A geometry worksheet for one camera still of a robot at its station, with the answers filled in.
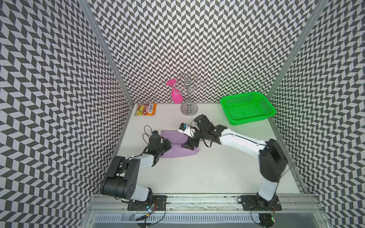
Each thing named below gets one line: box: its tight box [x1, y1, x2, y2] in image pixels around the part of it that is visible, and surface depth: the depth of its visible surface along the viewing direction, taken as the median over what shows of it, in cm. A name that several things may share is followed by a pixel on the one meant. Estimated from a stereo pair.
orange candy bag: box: [134, 103, 158, 116], surface depth 114 cm
